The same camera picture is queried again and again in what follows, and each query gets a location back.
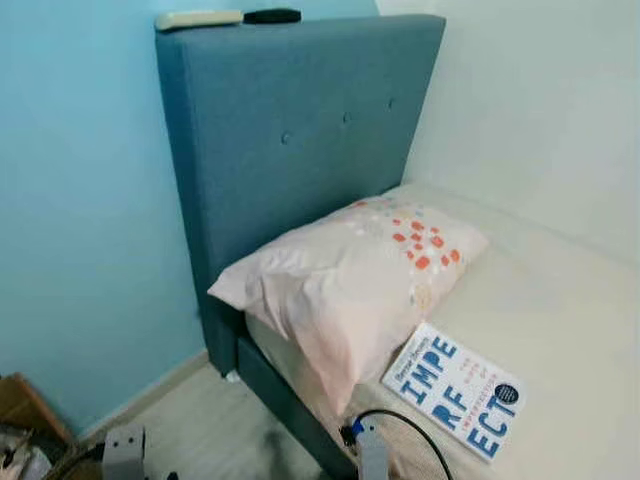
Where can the white book blue letters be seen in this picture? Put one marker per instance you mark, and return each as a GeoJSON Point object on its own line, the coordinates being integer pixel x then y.
{"type": "Point", "coordinates": [455, 390]}

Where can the pink patterned pillow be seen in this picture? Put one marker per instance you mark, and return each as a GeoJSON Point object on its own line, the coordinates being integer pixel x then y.
{"type": "Point", "coordinates": [340, 285]}

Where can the beige bed mattress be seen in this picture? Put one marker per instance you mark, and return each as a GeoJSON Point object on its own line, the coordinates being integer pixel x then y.
{"type": "Point", "coordinates": [560, 330]}

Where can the teal upholstered headboard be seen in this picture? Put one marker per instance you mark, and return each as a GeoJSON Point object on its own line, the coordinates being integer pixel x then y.
{"type": "Point", "coordinates": [290, 150]}

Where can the black remote control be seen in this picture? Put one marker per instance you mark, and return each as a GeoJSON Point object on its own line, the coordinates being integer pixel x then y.
{"type": "Point", "coordinates": [272, 16]}

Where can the white remote control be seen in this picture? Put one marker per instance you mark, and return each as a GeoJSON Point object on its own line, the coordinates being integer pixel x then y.
{"type": "Point", "coordinates": [198, 19]}

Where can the brown red box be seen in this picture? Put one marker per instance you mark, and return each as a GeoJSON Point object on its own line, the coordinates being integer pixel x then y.
{"type": "Point", "coordinates": [25, 410]}

